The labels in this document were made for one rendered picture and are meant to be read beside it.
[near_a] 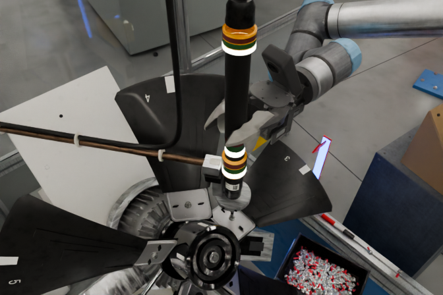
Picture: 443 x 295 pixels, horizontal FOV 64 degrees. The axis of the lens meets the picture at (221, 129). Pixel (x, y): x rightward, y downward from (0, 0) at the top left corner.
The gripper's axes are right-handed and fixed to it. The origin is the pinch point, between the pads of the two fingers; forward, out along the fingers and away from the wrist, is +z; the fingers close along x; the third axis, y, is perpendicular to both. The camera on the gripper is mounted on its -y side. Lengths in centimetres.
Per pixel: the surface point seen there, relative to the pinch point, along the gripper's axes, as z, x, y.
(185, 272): 12.3, -4.1, 25.4
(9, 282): 35.0, 11.0, 18.7
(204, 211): 2.3, 2.1, 23.1
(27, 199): 26.6, 12.3, 5.4
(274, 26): -101, 70, 49
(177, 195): 4.4, 8.2, 22.3
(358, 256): -37, -21, 64
